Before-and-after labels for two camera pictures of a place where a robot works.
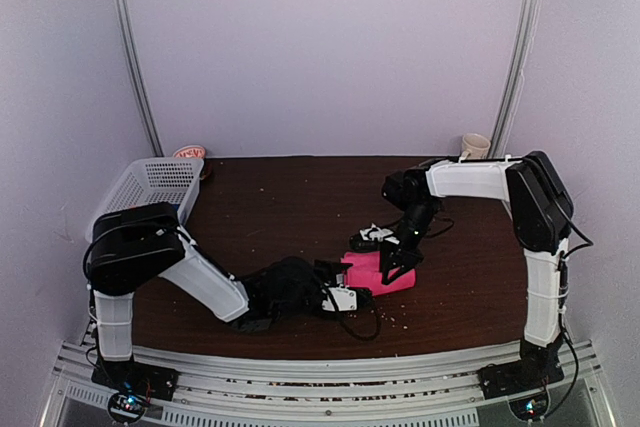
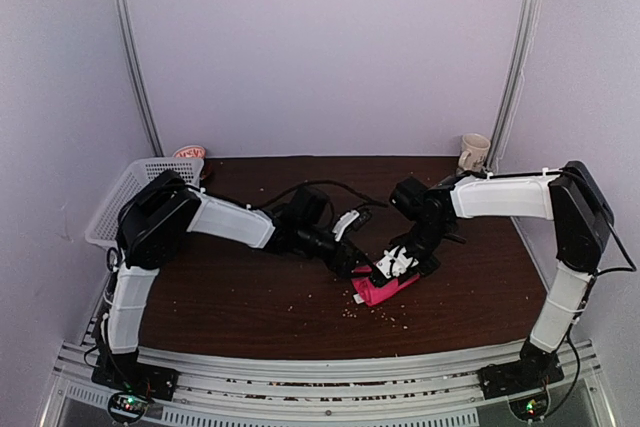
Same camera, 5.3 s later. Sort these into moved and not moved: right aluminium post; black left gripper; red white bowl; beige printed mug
Moved: black left gripper
Not moved: right aluminium post; red white bowl; beige printed mug
